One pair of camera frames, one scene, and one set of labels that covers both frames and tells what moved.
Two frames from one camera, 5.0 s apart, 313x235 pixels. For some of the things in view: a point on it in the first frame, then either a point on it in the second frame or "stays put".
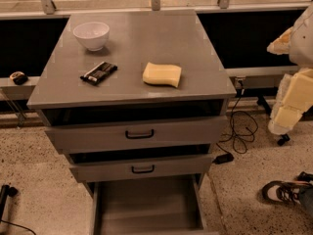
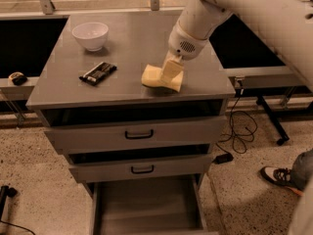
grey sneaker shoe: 284,191 → 283,176
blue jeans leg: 305,195 → 302,168
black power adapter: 224,159 stays put
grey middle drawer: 128,162 stays put
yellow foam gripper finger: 293,97 → 172,68
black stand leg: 262,102 stays put
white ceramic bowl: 93,34 stays put
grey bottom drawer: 150,208 stays put
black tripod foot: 6,191 stays put
